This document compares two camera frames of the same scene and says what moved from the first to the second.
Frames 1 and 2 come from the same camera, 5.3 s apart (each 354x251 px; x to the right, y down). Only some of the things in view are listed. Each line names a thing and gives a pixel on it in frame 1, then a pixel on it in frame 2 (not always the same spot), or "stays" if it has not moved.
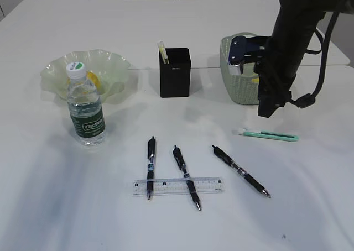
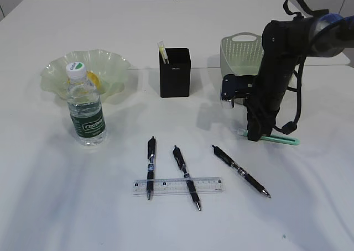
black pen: x=176 y=152 stays
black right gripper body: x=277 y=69 -> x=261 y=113
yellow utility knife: x=162 y=50 stays
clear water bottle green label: x=84 y=106 stays
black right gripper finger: x=269 y=101 -> x=254 y=134
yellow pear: x=92 y=77 stays
